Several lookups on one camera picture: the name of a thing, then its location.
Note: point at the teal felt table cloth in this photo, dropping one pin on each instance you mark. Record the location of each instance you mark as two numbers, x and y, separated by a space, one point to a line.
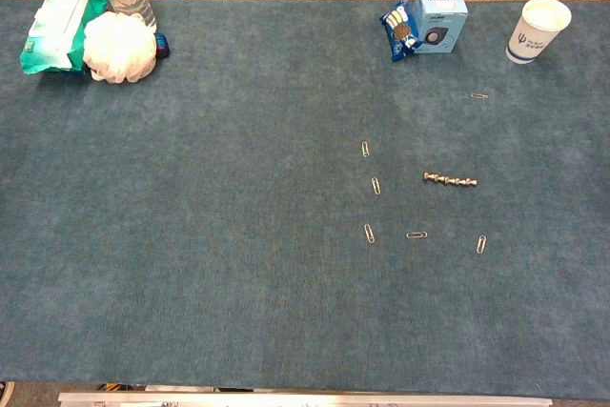
267 216

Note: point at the light blue speaker box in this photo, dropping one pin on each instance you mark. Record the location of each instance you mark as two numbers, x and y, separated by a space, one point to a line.
441 21

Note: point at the aluminium rail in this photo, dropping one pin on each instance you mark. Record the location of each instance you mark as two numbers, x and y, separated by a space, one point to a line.
305 399

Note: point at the silver magnetic bar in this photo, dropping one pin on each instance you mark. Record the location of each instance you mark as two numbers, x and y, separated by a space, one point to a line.
450 180

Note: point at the green wet wipes pack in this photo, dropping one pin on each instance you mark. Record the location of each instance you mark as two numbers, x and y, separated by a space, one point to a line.
52 40

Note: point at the white paper cup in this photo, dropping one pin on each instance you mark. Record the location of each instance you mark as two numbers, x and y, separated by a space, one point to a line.
536 30

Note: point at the blue cookie packet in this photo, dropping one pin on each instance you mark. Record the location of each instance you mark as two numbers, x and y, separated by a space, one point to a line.
399 30

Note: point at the white mesh bath sponge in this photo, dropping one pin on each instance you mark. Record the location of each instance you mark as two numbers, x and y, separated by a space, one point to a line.
119 47

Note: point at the small blue purple object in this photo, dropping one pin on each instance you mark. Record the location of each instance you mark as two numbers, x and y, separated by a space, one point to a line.
162 45

